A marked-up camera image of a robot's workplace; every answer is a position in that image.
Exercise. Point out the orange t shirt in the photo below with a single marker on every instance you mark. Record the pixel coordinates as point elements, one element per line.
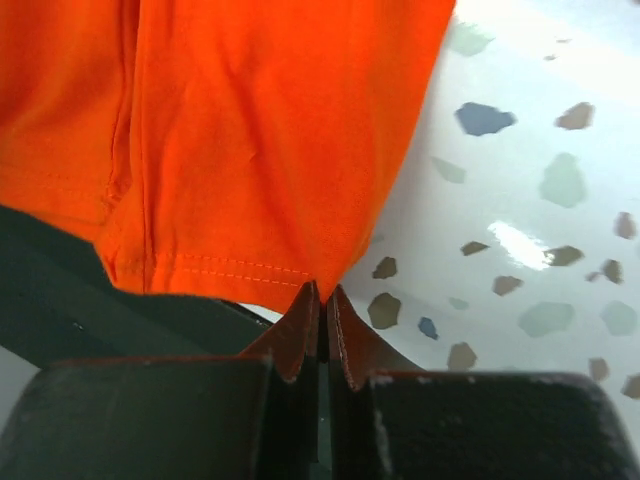
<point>227,149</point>

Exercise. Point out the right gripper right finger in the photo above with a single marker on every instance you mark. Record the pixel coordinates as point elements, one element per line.
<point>391,419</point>

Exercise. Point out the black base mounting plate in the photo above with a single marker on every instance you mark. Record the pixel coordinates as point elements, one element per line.
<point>57,304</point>

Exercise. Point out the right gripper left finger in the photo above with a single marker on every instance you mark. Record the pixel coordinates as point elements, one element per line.
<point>253,415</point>

